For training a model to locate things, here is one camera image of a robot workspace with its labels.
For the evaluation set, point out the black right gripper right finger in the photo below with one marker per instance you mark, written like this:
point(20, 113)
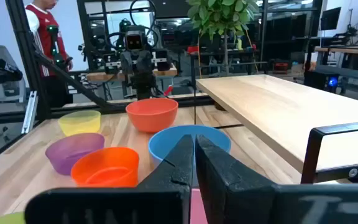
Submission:
point(244, 202)

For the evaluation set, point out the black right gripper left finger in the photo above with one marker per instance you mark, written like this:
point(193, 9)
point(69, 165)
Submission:
point(154, 202)

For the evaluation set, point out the pink opaque bowl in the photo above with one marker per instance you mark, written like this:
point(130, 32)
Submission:
point(198, 208)

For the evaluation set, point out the coral opaque bowl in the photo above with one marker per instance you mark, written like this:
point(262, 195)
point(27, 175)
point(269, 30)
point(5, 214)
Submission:
point(151, 116)

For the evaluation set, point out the orange translucent bowl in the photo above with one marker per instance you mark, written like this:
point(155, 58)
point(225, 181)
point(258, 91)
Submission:
point(104, 168)

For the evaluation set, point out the blue opaque bowl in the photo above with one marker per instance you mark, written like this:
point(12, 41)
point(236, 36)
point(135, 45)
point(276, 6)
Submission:
point(166, 140)

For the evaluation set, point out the yellow translucent bowl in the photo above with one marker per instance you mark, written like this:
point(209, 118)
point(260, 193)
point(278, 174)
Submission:
point(79, 123)

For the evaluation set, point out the purple translucent bowl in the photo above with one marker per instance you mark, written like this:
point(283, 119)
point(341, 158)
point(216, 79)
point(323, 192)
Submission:
point(70, 149)

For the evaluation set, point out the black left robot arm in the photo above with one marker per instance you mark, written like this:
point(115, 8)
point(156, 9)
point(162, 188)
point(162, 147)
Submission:
point(143, 87)

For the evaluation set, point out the wooden shelf with black legs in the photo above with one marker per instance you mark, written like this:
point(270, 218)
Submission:
point(275, 109)

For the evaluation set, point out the wooden background table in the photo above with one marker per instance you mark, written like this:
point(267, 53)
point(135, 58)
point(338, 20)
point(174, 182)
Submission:
point(104, 76)

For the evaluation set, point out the black device with green lights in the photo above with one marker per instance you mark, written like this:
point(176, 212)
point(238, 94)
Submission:
point(54, 43)

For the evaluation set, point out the person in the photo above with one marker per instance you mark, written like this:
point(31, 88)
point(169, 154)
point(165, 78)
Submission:
point(42, 31)

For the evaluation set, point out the green leafy plant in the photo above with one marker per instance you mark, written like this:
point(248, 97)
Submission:
point(219, 15)

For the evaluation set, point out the grey machine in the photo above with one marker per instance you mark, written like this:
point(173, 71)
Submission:
point(2, 90)

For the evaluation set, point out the blue-lit computer case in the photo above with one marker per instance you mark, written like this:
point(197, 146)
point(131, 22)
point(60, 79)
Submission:
point(332, 82)

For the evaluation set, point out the wooden background desk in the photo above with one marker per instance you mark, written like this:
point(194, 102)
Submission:
point(343, 49)

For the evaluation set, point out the black metal rig frame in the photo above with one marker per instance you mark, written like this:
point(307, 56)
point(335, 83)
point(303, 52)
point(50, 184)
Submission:
point(26, 46)

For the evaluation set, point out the silver aluminium rail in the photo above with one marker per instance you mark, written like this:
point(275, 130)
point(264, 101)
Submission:
point(30, 112)

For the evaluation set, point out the black wall monitor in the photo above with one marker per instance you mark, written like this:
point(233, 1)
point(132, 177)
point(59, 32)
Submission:
point(330, 18)

